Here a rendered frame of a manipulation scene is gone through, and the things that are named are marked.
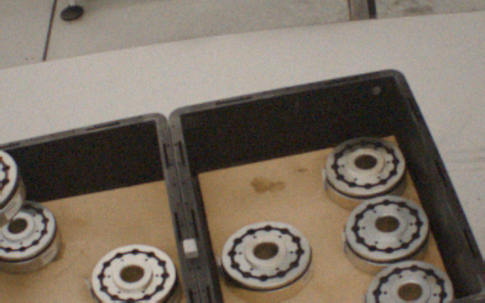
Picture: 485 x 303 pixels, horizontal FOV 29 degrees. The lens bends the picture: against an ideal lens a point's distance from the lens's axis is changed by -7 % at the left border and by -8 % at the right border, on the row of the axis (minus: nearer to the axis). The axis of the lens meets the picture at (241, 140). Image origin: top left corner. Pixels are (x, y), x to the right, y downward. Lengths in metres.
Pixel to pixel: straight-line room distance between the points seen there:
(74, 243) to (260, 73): 0.54
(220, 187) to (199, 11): 1.83
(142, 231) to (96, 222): 0.07
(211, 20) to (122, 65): 1.32
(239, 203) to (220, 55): 0.50
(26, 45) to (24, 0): 0.29
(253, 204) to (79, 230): 0.22
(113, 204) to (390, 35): 0.65
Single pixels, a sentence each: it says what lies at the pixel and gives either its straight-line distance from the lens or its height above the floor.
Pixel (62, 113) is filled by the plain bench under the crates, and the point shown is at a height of 0.70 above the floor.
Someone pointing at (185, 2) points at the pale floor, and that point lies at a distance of 3.12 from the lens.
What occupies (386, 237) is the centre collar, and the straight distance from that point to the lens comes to 1.14.
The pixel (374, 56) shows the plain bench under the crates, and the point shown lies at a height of 0.70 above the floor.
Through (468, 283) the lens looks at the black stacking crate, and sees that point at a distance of 1.06.
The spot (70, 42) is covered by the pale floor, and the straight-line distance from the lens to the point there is 3.06.
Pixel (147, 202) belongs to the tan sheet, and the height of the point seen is 0.83.
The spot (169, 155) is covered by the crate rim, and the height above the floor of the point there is 0.93.
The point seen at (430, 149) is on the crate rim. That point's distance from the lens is 1.15.
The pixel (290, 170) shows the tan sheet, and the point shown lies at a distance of 1.28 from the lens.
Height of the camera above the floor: 1.71
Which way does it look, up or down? 42 degrees down
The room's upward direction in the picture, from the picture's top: 8 degrees counter-clockwise
